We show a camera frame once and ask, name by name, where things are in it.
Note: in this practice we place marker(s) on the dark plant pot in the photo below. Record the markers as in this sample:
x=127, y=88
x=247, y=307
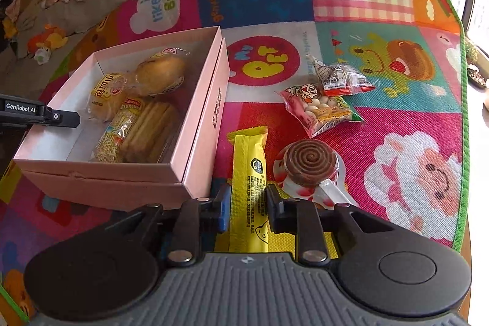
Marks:
x=477, y=76

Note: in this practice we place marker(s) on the yellow snack bar packet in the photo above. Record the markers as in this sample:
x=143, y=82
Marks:
x=248, y=177

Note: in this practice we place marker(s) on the biscuit sticks clear tray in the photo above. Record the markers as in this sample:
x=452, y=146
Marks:
x=152, y=131

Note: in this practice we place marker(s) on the yellow pink cloth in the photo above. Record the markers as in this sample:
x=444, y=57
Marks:
x=23, y=5

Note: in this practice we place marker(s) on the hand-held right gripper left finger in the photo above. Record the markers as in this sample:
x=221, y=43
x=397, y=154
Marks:
x=225, y=209

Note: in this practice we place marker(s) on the brown spiral lollipop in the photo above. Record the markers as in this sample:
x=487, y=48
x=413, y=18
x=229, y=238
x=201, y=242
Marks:
x=311, y=161

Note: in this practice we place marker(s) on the pink candy balls packet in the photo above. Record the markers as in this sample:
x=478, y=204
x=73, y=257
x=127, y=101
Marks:
x=317, y=110

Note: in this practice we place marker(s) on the orange plush toy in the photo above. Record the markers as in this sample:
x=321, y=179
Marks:
x=47, y=41

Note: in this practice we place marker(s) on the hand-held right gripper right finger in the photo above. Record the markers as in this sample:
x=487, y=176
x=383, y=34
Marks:
x=274, y=209

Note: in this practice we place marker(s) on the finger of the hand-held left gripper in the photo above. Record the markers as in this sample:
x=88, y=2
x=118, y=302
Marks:
x=63, y=118

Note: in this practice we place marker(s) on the colourful cartoon play mat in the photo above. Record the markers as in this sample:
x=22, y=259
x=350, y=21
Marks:
x=363, y=5

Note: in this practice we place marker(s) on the round bun clear packet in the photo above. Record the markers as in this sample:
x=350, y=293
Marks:
x=160, y=72

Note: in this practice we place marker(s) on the red white snack packet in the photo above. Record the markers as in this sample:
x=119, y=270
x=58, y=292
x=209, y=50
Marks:
x=340, y=79

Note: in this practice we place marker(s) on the yellow label bread packet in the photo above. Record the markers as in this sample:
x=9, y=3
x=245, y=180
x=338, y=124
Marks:
x=107, y=97

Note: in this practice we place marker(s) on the pink cardboard box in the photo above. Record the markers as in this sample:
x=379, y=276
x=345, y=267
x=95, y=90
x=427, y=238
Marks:
x=198, y=142

